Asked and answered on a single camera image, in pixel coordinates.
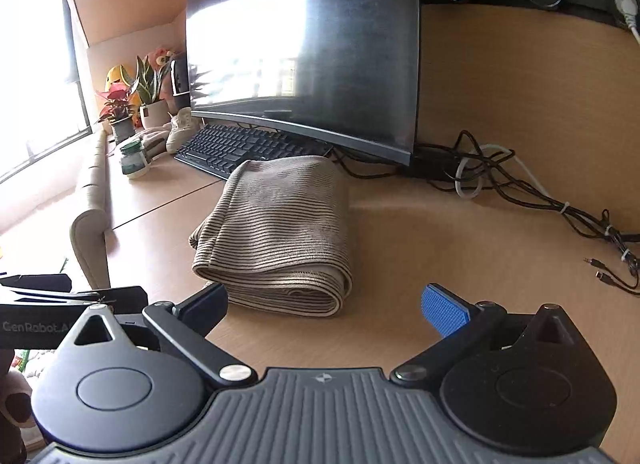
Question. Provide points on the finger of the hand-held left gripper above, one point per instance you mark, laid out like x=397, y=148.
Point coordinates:
x=125, y=298
x=35, y=283

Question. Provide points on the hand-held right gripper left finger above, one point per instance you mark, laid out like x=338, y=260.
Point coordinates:
x=207, y=305

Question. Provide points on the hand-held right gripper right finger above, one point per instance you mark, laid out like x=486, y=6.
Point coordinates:
x=442, y=311

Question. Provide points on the striped beige garment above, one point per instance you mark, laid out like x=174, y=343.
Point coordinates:
x=280, y=234

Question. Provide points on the beige upholstered seat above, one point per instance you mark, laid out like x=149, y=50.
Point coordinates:
x=92, y=224

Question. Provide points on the green capped bottle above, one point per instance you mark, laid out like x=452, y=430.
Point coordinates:
x=134, y=159

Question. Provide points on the black keyboard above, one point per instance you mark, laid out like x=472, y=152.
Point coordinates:
x=240, y=149

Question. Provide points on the white shoe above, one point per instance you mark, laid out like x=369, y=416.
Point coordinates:
x=152, y=140
x=181, y=129

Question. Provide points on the snake plant in white pot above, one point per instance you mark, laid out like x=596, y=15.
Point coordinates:
x=152, y=109

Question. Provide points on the red leaf potted plant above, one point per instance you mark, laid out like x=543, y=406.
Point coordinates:
x=117, y=104

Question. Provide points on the window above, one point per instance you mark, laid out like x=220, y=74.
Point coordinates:
x=35, y=69

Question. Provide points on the yellow toy figure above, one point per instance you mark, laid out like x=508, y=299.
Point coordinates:
x=116, y=76

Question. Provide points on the small black device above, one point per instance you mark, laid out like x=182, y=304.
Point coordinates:
x=179, y=76

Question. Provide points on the orange toy figure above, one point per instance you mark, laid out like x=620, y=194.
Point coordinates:
x=162, y=58

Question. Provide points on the curved black monitor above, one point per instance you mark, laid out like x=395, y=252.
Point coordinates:
x=325, y=44

